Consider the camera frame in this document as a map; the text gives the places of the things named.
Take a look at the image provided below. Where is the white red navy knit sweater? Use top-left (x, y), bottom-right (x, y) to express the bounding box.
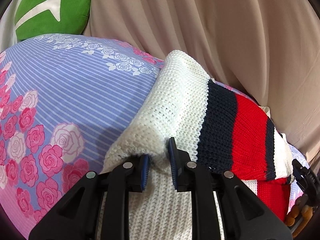
top-left (103, 50), bottom-right (293, 239)

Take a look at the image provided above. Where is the green plush pillow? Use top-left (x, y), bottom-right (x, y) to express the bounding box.
top-left (14, 0), bottom-right (91, 41)

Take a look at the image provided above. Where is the pink floral bed sheet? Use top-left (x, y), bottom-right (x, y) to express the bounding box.
top-left (1, 34), bottom-right (302, 237)

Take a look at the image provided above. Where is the beige draped curtain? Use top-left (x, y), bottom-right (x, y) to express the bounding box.
top-left (85, 0), bottom-right (319, 160)

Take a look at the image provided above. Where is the person's right hand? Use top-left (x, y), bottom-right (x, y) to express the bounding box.
top-left (284, 197), bottom-right (313, 239)

